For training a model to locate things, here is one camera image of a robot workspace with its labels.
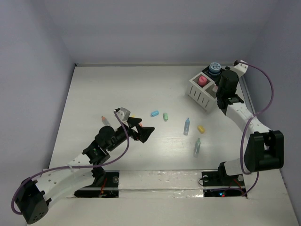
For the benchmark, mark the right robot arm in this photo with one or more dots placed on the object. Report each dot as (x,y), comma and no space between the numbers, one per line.
(261,148)

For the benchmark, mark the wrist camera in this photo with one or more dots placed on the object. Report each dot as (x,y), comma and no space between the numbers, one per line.
(239,68)
(122,113)

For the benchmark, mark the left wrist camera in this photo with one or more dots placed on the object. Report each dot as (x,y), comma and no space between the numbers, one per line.
(122,113)

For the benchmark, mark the blue cap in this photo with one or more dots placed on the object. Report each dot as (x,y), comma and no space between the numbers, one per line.
(154,113)

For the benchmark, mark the blue marker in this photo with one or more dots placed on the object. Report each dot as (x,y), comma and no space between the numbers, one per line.
(186,127)

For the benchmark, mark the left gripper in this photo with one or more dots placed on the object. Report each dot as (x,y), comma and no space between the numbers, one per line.
(143,131)

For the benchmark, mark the blue lid jar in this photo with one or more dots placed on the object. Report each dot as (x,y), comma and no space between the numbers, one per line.
(214,68)

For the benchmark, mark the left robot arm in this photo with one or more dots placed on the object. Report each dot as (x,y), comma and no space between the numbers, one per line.
(37,194)

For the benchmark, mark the black and white organizer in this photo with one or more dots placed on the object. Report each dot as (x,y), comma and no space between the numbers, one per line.
(204,96)

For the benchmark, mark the orange marker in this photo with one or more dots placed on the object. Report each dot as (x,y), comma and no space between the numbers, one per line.
(215,89)
(105,121)

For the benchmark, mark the foil tape strip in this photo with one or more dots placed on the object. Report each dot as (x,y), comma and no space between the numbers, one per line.
(160,184)

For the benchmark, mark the pink cap bottle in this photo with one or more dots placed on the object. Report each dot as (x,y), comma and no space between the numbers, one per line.
(202,81)

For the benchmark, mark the green cap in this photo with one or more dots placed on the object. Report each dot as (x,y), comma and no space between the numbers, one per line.
(165,117)

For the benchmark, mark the yellow cap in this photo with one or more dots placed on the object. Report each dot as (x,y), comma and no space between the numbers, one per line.
(201,129)

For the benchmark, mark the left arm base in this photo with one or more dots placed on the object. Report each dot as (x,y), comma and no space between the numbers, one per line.
(105,188)

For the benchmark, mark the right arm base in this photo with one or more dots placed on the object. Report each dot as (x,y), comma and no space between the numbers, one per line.
(219,184)

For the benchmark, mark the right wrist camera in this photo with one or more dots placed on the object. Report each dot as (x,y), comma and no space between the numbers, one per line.
(239,68)

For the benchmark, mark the green marker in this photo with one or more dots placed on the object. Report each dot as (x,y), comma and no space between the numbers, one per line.
(197,148)

